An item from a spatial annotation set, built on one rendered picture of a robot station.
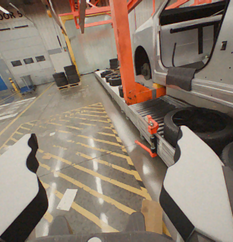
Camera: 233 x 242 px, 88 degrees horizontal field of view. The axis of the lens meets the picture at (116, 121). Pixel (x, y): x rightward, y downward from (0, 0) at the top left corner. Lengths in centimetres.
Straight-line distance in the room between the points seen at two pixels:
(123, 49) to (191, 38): 108
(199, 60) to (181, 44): 37
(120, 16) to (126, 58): 43
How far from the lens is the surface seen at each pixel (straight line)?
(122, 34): 181
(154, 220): 119
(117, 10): 184
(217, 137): 138
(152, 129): 139
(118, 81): 429
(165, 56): 215
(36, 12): 1287
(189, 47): 238
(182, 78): 161
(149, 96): 205
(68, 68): 756
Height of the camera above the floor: 130
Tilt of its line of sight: 29 degrees down
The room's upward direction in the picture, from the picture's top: 12 degrees counter-clockwise
